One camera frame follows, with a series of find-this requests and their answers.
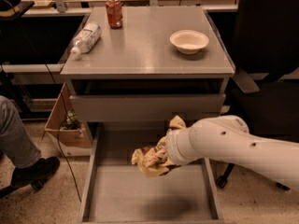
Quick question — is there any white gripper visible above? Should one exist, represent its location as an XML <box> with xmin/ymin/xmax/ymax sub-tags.
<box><xmin>166</xmin><ymin>115</ymin><xmax>195</xmax><ymax>165</ymax></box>

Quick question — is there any brown chip bag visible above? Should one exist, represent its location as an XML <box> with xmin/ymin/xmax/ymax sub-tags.
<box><xmin>131</xmin><ymin>137</ymin><xmax>178</xmax><ymax>177</ymax></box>

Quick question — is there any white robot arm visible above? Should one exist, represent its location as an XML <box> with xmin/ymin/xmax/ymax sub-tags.
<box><xmin>166</xmin><ymin>116</ymin><xmax>299</xmax><ymax>191</ymax></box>

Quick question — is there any grey drawer cabinet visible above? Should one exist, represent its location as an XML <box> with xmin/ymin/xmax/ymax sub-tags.
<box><xmin>60</xmin><ymin>6</ymin><xmax>236</xmax><ymax>224</ymax></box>

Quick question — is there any open middle drawer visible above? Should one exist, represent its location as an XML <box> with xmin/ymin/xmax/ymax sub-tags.
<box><xmin>78</xmin><ymin>126</ymin><xmax>225</xmax><ymax>224</ymax></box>

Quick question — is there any closed top drawer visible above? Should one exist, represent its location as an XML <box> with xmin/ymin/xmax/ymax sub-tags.
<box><xmin>70</xmin><ymin>94</ymin><xmax>225</xmax><ymax>122</ymax></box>

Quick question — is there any white paper bowl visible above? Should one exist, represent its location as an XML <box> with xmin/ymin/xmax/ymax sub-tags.
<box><xmin>170</xmin><ymin>30</ymin><xmax>209</xmax><ymax>55</ymax></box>

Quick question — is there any cardboard box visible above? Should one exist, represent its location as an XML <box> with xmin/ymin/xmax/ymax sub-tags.
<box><xmin>45</xmin><ymin>84</ymin><xmax>92</xmax><ymax>157</ymax></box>

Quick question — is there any black office chair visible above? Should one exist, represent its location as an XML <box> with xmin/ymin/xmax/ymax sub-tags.
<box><xmin>211</xmin><ymin>0</ymin><xmax>299</xmax><ymax>190</ymax></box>

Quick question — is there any green item in box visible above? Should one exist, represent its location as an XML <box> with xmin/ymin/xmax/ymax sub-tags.
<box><xmin>59</xmin><ymin>109</ymin><xmax>79</xmax><ymax>130</ymax></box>

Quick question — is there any clear plastic water bottle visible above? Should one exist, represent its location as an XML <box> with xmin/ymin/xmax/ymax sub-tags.
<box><xmin>71</xmin><ymin>21</ymin><xmax>102</xmax><ymax>60</ymax></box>

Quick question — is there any orange soda can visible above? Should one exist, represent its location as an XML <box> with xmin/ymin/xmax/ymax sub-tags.
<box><xmin>106</xmin><ymin>0</ymin><xmax>123</xmax><ymax>29</ymax></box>

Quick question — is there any black shoe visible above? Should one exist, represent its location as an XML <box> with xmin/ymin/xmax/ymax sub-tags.
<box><xmin>11</xmin><ymin>157</ymin><xmax>60</xmax><ymax>188</ymax></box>

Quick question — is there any person leg in jeans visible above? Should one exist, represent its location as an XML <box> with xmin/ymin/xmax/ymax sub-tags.
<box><xmin>0</xmin><ymin>96</ymin><xmax>41</xmax><ymax>169</ymax></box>

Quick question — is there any black cable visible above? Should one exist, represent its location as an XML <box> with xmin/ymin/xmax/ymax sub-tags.
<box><xmin>41</xmin><ymin>63</ymin><xmax>82</xmax><ymax>203</ymax></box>

